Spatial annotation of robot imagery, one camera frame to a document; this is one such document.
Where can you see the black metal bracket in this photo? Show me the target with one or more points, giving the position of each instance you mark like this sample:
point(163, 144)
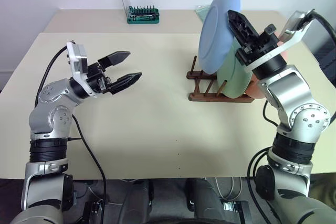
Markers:
point(237, 212)
point(93, 212)

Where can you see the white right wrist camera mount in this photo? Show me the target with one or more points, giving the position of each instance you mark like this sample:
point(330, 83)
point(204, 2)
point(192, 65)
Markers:
point(294, 39)

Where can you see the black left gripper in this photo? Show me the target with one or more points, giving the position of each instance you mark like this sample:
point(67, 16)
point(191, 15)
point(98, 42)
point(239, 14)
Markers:
point(95, 79)

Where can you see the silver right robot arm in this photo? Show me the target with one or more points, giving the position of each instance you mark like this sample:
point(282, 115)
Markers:
point(291, 90)

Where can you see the green plate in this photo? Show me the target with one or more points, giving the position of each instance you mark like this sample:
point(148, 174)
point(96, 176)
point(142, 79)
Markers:
point(233, 77)

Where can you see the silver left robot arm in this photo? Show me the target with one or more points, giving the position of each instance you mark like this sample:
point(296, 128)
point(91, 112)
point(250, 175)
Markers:
point(50, 119)

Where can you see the red plate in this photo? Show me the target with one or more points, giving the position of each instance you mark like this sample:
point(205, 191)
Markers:
point(256, 91)

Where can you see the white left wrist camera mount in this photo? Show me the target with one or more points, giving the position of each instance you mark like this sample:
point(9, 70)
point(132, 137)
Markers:
point(77, 58)

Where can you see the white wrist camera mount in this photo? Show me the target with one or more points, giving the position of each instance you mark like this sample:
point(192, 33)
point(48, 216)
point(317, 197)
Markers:
point(294, 39)
point(77, 58)

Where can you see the wooden dish rack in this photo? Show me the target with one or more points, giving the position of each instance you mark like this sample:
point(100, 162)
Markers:
point(210, 98)

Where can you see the blue plate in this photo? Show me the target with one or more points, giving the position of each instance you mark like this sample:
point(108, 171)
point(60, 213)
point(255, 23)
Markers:
point(214, 37)

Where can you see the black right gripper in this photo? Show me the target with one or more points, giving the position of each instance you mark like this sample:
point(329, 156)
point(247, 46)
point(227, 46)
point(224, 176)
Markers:
point(258, 49)

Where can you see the green screwdriver bit set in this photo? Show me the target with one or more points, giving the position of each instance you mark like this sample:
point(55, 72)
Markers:
point(143, 20)

